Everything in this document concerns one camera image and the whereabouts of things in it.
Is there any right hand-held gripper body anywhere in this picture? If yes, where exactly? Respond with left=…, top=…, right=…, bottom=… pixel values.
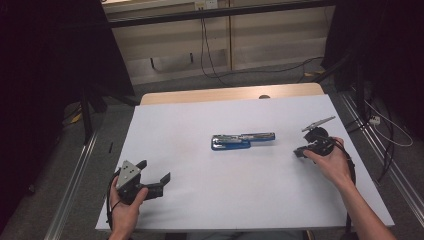
left=300, top=115, right=337, bottom=158

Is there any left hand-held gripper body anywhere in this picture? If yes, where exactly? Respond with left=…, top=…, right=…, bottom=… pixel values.
left=114, top=160, right=165, bottom=205

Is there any blue stapler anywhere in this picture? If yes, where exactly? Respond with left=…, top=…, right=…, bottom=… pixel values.
left=210, top=132, right=277, bottom=152

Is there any person's right hand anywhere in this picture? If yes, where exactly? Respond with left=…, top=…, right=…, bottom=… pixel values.
left=303, top=135, right=356, bottom=192

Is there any person's left hand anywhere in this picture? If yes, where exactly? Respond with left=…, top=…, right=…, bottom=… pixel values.
left=108, top=176, right=150, bottom=235

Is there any white table cover sheet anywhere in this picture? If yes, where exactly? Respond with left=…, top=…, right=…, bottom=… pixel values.
left=95, top=94, right=395, bottom=233

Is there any black metal stand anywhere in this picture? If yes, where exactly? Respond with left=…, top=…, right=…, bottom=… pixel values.
left=312, top=52, right=366, bottom=113
left=79, top=84, right=109, bottom=145

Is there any dark curtain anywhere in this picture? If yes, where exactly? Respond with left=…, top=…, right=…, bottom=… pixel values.
left=0, top=0, right=135, bottom=231
left=321, top=0, right=424, bottom=141

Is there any black horizontal bar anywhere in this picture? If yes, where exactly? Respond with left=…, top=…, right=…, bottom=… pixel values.
left=106, top=0, right=336, bottom=29

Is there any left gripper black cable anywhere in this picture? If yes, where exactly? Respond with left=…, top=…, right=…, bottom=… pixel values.
left=105, top=169, right=122, bottom=232

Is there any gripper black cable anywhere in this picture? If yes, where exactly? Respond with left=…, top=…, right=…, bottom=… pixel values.
left=326, top=137, right=358, bottom=234
left=105, top=169, right=122, bottom=232

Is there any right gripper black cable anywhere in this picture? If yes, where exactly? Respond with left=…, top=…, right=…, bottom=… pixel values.
left=326, top=137, right=358, bottom=234

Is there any metal floor rail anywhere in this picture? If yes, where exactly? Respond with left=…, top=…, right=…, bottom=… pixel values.
left=339, top=92, right=424, bottom=219
left=44, top=131, right=98, bottom=240

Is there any black floor cable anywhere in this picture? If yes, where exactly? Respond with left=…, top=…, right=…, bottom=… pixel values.
left=375, top=131, right=396, bottom=184

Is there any white floor cable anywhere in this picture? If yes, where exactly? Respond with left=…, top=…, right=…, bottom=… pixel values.
left=364, top=99, right=415, bottom=148

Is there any black wall cable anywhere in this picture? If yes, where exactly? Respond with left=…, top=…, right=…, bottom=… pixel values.
left=199, top=16, right=231, bottom=86
left=203, top=16, right=325, bottom=80

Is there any white wall socket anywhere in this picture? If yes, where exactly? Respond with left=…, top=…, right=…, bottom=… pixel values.
left=194, top=0, right=218, bottom=10

